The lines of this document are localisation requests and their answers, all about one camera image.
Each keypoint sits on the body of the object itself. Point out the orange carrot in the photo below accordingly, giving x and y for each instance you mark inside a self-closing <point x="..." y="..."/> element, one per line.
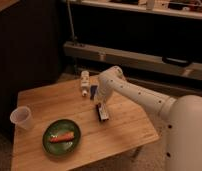
<point x="63" y="137"/>

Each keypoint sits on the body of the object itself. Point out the black handle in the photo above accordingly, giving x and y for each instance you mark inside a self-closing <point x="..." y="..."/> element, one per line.
<point x="176" y="62"/>

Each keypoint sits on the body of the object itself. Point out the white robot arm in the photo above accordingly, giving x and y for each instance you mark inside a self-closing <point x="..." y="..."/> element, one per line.
<point x="183" y="116"/>

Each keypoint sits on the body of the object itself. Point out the white plastic bottle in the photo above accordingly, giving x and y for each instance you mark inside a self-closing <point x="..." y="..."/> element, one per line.
<point x="85" y="83"/>

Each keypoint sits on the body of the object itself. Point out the wooden table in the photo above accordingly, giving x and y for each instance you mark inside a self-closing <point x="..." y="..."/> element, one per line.
<point x="128" y="127"/>

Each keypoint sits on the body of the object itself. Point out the grey metal rail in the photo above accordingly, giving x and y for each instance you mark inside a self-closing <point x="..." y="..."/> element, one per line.
<point x="132" y="59"/>

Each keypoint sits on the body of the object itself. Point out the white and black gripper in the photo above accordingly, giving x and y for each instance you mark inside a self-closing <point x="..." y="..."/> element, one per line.
<point x="102" y="112"/>

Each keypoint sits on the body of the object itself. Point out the translucent plastic cup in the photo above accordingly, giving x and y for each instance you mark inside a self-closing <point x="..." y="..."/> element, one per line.
<point x="22" y="117"/>

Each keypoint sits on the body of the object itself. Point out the green ceramic plate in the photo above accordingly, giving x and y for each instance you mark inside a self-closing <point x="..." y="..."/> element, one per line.
<point x="57" y="128"/>

